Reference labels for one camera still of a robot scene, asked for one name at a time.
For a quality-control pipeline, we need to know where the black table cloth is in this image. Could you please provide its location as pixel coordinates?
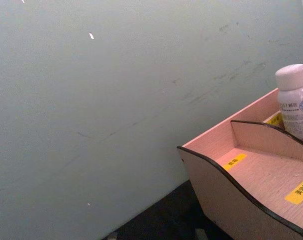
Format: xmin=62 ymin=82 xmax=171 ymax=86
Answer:
xmin=101 ymin=178 xmax=233 ymax=240

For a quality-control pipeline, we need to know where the pale wooden organizer box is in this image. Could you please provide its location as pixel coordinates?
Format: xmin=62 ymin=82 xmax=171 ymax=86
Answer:
xmin=176 ymin=77 xmax=303 ymax=240

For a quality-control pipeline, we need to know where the white plastic bottle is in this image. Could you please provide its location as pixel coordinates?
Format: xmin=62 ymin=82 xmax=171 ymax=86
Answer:
xmin=274 ymin=63 xmax=303 ymax=142

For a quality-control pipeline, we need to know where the plain pale wall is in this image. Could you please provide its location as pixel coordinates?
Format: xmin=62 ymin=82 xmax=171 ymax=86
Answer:
xmin=0 ymin=0 xmax=303 ymax=240

